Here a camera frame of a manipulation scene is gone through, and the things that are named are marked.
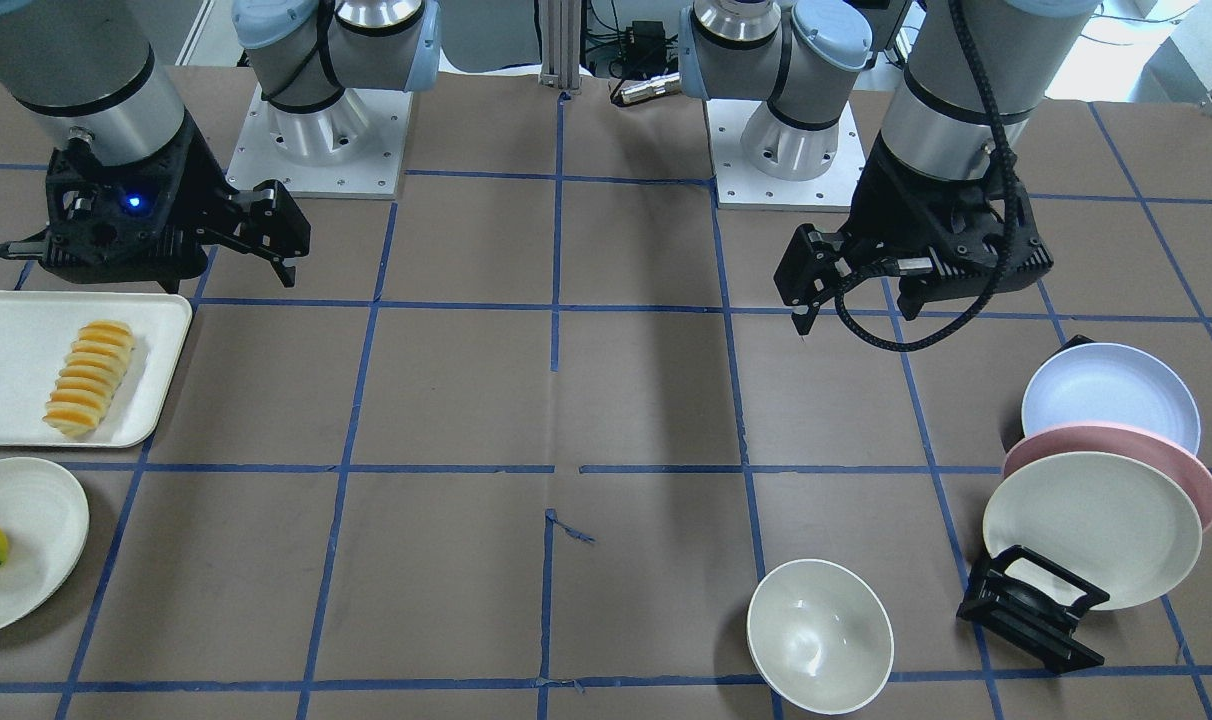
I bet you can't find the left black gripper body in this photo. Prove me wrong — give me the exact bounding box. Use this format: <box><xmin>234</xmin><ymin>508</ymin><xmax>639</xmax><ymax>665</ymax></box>
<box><xmin>840</xmin><ymin>137</ymin><xmax>1005</xmax><ymax>319</ymax></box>

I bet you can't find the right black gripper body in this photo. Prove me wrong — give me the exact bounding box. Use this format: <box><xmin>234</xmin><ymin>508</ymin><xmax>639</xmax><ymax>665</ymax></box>
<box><xmin>42</xmin><ymin>113</ymin><xmax>235</xmax><ymax>293</ymax></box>

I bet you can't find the blue plate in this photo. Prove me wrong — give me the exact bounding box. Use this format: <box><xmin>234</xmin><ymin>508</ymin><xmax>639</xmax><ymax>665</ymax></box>
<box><xmin>1019</xmin><ymin>342</ymin><xmax>1202</xmax><ymax>455</ymax></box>

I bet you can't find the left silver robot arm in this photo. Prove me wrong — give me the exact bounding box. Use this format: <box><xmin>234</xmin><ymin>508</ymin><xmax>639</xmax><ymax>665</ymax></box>
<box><xmin>678</xmin><ymin>1</ymin><xmax>1094</xmax><ymax>352</ymax></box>

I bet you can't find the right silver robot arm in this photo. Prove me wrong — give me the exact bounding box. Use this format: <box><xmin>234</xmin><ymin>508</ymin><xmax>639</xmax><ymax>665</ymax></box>
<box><xmin>0</xmin><ymin>1</ymin><xmax>441</xmax><ymax>293</ymax></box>

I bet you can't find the pink plate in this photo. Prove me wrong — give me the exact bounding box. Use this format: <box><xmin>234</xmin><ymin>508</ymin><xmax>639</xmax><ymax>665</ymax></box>
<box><xmin>1002</xmin><ymin>421</ymin><xmax>1212</xmax><ymax>530</ymax></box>

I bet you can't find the cream round plate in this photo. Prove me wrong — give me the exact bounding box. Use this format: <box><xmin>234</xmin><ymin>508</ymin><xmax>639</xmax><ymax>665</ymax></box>
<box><xmin>0</xmin><ymin>457</ymin><xmax>90</xmax><ymax>630</ymax></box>

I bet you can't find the cream plate in rack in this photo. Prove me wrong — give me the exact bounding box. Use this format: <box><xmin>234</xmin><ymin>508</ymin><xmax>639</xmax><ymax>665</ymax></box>
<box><xmin>982</xmin><ymin>451</ymin><xmax>1202</xmax><ymax>611</ymax></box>

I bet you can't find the black plate rack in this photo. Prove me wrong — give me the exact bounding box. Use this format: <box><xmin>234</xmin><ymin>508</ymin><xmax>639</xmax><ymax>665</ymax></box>
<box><xmin>957</xmin><ymin>335</ymin><xmax>1111</xmax><ymax>674</ymax></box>

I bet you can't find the white rectangular tray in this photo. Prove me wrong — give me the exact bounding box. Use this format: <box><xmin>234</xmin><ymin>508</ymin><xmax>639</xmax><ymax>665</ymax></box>
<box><xmin>0</xmin><ymin>290</ymin><xmax>193</xmax><ymax>448</ymax></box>

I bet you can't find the white bowl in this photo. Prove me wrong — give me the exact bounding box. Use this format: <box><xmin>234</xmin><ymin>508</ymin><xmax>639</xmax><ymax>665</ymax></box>
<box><xmin>747</xmin><ymin>559</ymin><xmax>897</xmax><ymax>716</ymax></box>

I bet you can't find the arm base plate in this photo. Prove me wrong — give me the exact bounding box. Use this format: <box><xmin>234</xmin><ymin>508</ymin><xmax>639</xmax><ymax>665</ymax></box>
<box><xmin>225</xmin><ymin>88</ymin><xmax>415</xmax><ymax>200</ymax></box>
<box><xmin>705</xmin><ymin>99</ymin><xmax>865</xmax><ymax>213</ymax></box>

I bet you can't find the black braided cable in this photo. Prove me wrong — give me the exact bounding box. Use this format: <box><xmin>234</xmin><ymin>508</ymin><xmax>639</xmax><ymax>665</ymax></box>
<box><xmin>831</xmin><ymin>0</ymin><xmax>1031</xmax><ymax>353</ymax></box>

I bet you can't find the aluminium frame post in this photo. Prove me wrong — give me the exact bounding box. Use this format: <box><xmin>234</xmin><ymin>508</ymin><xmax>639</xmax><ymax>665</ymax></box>
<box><xmin>536</xmin><ymin>1</ymin><xmax>585</xmax><ymax>95</ymax></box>

